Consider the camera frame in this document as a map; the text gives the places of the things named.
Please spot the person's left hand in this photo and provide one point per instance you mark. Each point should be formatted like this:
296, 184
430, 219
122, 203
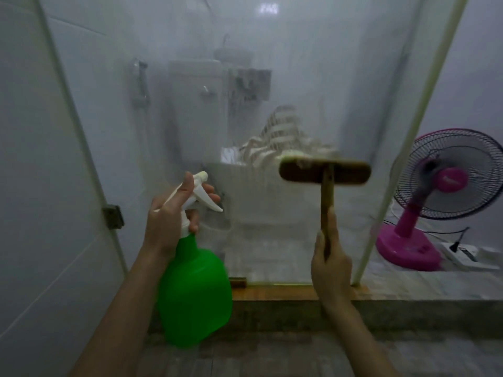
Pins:
165, 225

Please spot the person's right hand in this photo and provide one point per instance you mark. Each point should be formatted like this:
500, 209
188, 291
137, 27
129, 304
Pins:
330, 270

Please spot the person's left thumb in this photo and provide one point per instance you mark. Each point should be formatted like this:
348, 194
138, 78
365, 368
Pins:
181, 190

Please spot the person's right thumb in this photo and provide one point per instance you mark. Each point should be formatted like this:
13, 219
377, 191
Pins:
333, 229

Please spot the green spray bottle white trigger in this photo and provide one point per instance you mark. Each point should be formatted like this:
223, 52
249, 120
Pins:
194, 294

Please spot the person's right forearm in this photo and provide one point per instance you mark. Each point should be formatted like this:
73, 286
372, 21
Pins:
355, 341

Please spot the person's left forearm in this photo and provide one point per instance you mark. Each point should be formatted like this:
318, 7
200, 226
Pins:
125, 314

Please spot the metal glass door hinge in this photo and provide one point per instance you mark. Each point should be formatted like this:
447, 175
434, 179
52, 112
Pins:
113, 217

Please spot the white toilet bowl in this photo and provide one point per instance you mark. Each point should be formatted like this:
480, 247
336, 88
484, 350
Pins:
255, 200

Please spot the wooden door threshold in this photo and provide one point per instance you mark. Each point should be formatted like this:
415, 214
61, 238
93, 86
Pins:
283, 293

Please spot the white toilet cistern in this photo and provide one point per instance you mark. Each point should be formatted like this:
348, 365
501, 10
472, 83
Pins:
196, 109

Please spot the brass glass bottom clamp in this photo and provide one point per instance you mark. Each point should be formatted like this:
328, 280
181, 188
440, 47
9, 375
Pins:
238, 283

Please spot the striped cloth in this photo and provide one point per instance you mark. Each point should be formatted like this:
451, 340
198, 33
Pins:
281, 131

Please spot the chrome shower head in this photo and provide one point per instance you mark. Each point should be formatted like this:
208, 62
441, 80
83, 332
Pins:
139, 84

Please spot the pink table fan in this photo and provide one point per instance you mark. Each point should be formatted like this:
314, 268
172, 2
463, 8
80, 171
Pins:
448, 180

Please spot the white door seal strip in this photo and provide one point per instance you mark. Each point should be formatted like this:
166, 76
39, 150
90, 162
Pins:
412, 125

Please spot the white power strip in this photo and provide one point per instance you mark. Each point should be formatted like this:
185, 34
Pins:
471, 257

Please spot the frosted glass shower panel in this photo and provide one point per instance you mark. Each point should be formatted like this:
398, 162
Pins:
275, 74

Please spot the dark wall shelf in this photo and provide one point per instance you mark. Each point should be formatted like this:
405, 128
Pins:
249, 88

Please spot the white wall sink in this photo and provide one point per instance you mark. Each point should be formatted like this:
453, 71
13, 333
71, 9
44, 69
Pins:
234, 54

